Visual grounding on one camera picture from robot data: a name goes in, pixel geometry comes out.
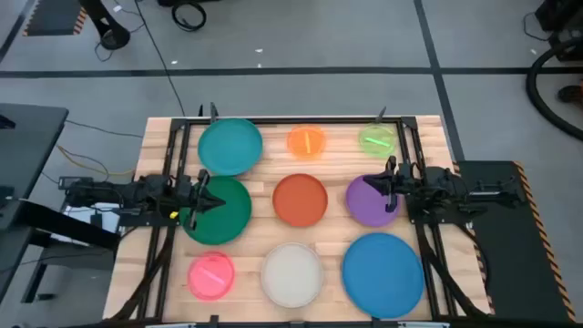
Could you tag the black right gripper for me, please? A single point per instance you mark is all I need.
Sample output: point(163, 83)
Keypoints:
point(403, 191)

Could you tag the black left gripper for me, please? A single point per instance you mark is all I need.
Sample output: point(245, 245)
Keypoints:
point(189, 200)

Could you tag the dark green plastic plate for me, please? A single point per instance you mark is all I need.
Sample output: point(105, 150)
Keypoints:
point(228, 223)

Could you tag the purple plastic plate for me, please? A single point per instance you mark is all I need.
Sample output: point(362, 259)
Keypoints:
point(364, 207)

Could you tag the small green translucent plate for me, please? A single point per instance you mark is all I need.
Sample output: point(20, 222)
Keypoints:
point(377, 141)

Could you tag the teal plastic plate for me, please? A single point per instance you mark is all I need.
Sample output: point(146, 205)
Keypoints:
point(230, 146)

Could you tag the small pink translucent plate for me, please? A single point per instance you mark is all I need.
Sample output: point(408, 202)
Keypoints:
point(211, 275)

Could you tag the orange-red plastic plate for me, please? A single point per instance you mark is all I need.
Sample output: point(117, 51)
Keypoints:
point(299, 200)

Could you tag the small orange translucent plate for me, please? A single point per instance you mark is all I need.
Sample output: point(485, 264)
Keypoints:
point(306, 142)

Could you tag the white plastic plate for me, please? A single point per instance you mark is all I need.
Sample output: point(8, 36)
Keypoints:
point(291, 275)

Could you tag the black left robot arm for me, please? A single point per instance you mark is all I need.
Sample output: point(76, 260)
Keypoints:
point(114, 193)

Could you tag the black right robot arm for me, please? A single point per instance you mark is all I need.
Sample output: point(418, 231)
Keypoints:
point(446, 189)

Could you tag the large blue plastic plate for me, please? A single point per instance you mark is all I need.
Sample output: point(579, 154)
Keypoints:
point(382, 275)

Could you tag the white paper sheet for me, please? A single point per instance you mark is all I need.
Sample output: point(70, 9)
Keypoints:
point(107, 223)

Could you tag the large black hazard-striped mat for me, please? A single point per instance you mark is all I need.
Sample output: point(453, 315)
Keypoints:
point(510, 255)

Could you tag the black stand base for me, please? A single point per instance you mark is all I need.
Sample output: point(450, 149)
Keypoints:
point(114, 38)

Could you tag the black desk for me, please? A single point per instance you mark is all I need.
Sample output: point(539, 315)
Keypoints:
point(27, 146)

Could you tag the black and orange object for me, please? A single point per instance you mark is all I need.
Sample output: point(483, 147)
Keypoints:
point(571, 93)

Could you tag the small black hazard-striped mat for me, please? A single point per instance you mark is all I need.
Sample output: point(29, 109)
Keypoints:
point(50, 18)

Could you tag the black equipment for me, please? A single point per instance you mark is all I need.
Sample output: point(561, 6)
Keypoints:
point(565, 18)

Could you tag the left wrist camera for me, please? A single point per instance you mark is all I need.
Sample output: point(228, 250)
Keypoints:
point(184, 187)

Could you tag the black frame clamp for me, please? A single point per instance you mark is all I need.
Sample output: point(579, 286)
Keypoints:
point(213, 113)
point(381, 115)

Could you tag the black metal table frame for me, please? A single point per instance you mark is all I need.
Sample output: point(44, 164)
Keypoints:
point(319, 120)

